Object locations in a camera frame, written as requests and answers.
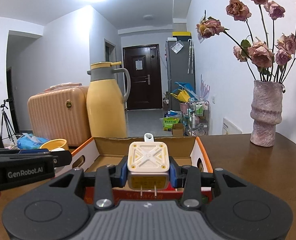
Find yellow box on refrigerator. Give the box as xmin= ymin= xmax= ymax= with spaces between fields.
xmin=172 ymin=31 xmax=191 ymax=37

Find dried pink roses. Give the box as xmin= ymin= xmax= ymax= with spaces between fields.
xmin=187 ymin=0 xmax=296 ymax=83

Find wire storage cart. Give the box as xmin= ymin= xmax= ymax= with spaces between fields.
xmin=186 ymin=99 xmax=210 ymax=137

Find blue tissue pack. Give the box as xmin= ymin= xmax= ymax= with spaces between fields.
xmin=17 ymin=133 xmax=49 ymax=150

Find green snack box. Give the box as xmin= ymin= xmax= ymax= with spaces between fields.
xmin=162 ymin=116 xmax=180 ymax=131

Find pink ceramic vase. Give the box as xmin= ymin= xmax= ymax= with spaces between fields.
xmin=250 ymin=80 xmax=283 ymax=147

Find peach ribbed suitcase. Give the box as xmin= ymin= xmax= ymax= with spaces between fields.
xmin=28 ymin=83 xmax=91 ymax=147

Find beige square power adapter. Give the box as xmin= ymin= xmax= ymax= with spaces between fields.
xmin=127 ymin=140 xmax=169 ymax=192

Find red orange cardboard box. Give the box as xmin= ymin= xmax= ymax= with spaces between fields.
xmin=70 ymin=134 xmax=213 ymax=202

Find folded umbrella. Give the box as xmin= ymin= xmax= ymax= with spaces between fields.
xmin=187 ymin=38 xmax=194 ymax=74

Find red lint brush white handle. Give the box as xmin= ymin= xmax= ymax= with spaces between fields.
xmin=144 ymin=133 xmax=154 ymax=142

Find white board on floor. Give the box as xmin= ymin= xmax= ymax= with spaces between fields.
xmin=222 ymin=118 xmax=242 ymax=135

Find black tripod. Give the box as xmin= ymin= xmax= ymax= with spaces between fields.
xmin=0 ymin=98 xmax=16 ymax=144

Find yellow watering can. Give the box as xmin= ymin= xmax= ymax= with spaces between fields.
xmin=170 ymin=89 xmax=190 ymax=103

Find small cardboard box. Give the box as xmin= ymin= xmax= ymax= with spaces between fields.
xmin=172 ymin=123 xmax=185 ymax=137

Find yellow thermos jug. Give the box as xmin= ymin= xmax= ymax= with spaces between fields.
xmin=86 ymin=61 xmax=131 ymax=138

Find grey refrigerator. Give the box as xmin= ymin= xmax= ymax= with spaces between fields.
xmin=165 ymin=39 xmax=197 ymax=112

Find yellow mug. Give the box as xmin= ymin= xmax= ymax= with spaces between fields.
xmin=40 ymin=139 xmax=69 ymax=151

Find dark brown door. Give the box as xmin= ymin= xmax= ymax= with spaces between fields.
xmin=123 ymin=44 xmax=162 ymax=110

